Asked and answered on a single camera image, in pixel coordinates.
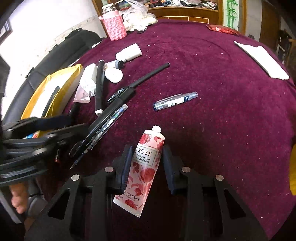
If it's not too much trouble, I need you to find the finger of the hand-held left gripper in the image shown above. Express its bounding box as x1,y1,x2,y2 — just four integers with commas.
35,123,91,150
2,115,77,135

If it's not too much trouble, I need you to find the white plastic bottle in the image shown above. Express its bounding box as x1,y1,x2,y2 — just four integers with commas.
115,44,142,63

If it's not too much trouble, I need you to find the black bag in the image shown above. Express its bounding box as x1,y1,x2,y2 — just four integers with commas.
3,28,102,118

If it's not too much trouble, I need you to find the bottle in pink knitted sleeve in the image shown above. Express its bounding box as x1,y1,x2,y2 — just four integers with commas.
98,3,127,42

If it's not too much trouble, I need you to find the clear blue pen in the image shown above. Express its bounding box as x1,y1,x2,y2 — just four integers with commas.
153,91,199,111

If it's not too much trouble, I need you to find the pink rose hand cream tube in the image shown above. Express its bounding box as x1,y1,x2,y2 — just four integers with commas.
113,126,165,218

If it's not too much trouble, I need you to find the white paper sheet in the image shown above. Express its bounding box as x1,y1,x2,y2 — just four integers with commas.
233,40,290,80

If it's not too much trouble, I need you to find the yellow object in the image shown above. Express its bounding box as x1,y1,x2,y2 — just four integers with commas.
289,143,296,195

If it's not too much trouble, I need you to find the bamboo painting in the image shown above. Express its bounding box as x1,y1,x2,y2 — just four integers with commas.
225,0,239,29

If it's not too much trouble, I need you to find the dark window frame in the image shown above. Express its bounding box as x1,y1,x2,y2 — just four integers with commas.
0,20,12,45

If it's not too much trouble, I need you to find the red foil packet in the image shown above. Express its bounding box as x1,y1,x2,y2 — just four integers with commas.
206,24,240,36

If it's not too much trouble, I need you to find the black marker pen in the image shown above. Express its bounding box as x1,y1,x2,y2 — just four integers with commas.
95,60,105,117

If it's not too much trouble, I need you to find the clear ballpoint pen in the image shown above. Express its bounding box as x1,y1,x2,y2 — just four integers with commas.
70,103,129,170

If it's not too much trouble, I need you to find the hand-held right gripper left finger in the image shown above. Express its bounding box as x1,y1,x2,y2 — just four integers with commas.
24,145,134,241

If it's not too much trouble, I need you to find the person's left hand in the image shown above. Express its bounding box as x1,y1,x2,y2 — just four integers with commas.
10,182,29,214

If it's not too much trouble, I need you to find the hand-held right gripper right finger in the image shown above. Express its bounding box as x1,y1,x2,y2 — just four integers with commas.
162,146,270,241

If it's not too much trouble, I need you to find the yellow mailer bag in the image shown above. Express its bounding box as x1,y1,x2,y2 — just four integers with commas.
20,64,84,139

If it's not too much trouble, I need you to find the small tube with black cap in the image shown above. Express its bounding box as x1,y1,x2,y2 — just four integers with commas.
104,60,126,69

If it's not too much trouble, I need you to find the white and pink tube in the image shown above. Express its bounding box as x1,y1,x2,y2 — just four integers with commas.
73,63,97,103

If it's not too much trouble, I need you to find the long black stick lighter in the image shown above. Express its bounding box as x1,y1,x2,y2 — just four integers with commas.
107,62,171,103

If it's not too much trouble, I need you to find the clear plastic bag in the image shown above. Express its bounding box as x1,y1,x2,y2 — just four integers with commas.
119,0,159,32

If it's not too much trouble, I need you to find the wooden cabinet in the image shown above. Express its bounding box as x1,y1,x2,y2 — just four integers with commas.
92,0,247,35

